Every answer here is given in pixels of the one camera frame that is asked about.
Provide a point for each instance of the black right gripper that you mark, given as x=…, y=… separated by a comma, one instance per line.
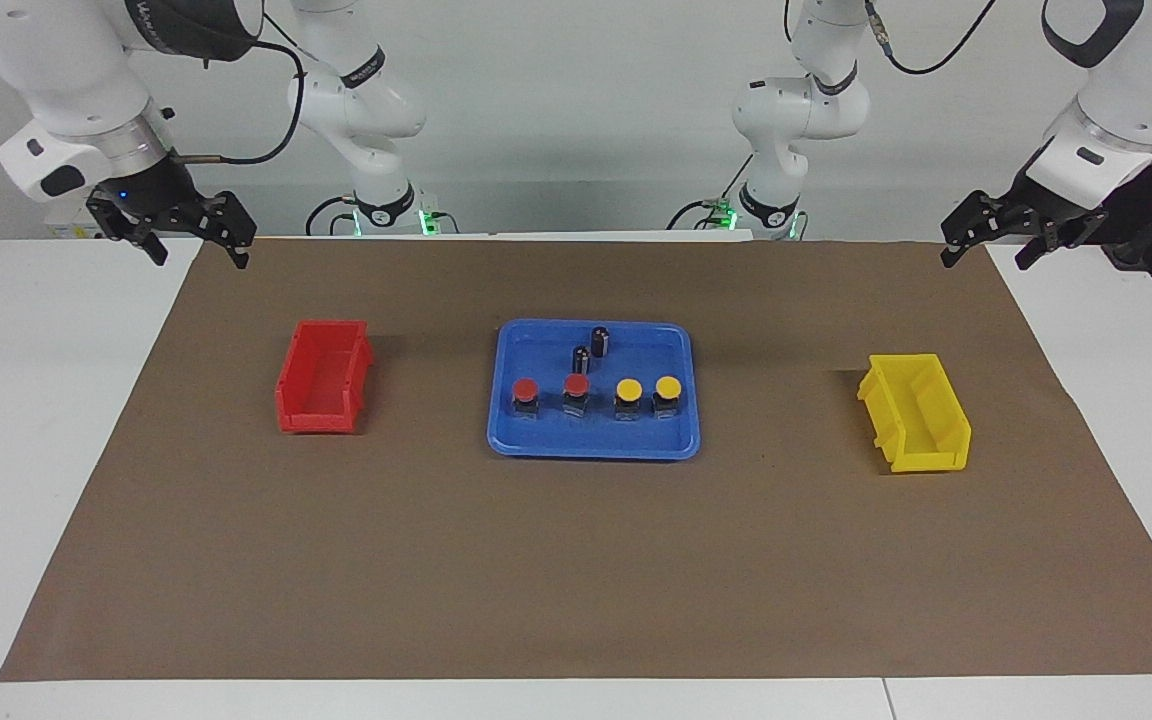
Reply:
x=158, y=195

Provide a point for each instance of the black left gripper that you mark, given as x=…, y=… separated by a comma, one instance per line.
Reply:
x=1056, y=212

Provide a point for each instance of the red push button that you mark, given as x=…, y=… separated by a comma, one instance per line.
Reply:
x=525, y=390
x=576, y=385

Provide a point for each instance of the yellow push button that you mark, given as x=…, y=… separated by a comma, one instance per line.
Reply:
x=629, y=389
x=668, y=386

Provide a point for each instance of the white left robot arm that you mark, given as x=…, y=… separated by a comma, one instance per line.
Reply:
x=796, y=110

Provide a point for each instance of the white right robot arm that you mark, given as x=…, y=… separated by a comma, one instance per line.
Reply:
x=66, y=80

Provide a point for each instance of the red plastic bin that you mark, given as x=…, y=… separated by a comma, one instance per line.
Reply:
x=321, y=400

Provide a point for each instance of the yellow plastic bin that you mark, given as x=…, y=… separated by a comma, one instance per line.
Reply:
x=921, y=440

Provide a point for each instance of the blue plastic tray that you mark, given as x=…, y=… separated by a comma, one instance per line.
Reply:
x=546, y=435

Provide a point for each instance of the black cylindrical capacitor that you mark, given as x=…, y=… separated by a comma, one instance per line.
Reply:
x=581, y=360
x=600, y=342

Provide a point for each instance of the brown paper table mat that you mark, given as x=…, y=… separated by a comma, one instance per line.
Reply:
x=576, y=560

